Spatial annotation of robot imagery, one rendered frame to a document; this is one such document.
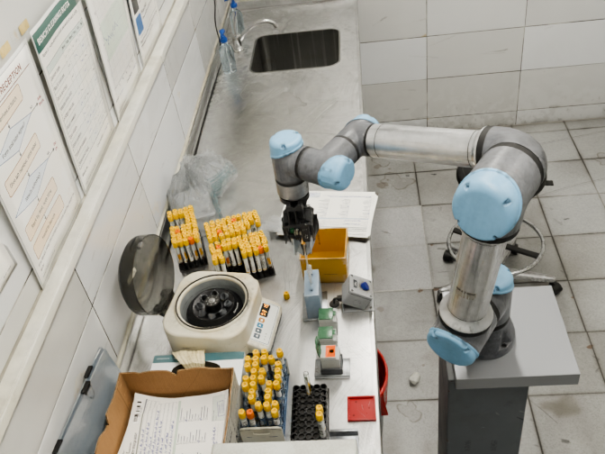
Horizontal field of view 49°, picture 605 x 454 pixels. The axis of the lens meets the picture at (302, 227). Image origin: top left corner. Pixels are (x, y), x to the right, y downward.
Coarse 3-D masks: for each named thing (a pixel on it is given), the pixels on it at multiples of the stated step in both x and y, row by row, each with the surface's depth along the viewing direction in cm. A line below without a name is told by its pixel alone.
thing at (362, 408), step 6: (348, 396) 164; (354, 396) 164; (360, 396) 164; (366, 396) 164; (372, 396) 164; (348, 402) 163; (354, 402) 164; (360, 402) 164; (366, 402) 163; (372, 402) 163; (348, 408) 162; (354, 408) 162; (360, 408) 162; (366, 408) 162; (372, 408) 162; (348, 414) 161; (354, 414) 161; (360, 414) 161; (366, 414) 161; (372, 414) 160; (348, 420) 160; (354, 420) 159; (360, 420) 159; (366, 420) 159; (372, 420) 159
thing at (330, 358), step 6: (324, 348) 168; (330, 348) 168; (336, 348) 168; (324, 354) 167; (330, 354) 166; (336, 354) 167; (324, 360) 167; (330, 360) 166; (336, 360) 166; (324, 366) 168; (330, 366) 168; (336, 366) 168
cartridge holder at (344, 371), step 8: (320, 360) 173; (344, 360) 172; (320, 368) 171; (328, 368) 168; (336, 368) 168; (344, 368) 170; (320, 376) 170; (328, 376) 169; (336, 376) 169; (344, 376) 169
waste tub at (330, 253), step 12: (324, 228) 199; (336, 228) 199; (324, 240) 202; (336, 240) 202; (312, 252) 206; (324, 252) 205; (336, 252) 204; (348, 252) 201; (312, 264) 191; (324, 264) 191; (336, 264) 191; (348, 264) 200; (324, 276) 194; (336, 276) 194
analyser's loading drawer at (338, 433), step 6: (330, 432) 152; (336, 432) 152; (342, 432) 152; (348, 432) 152; (354, 432) 152; (330, 438) 153; (336, 438) 153; (342, 438) 152; (348, 438) 152; (354, 438) 152
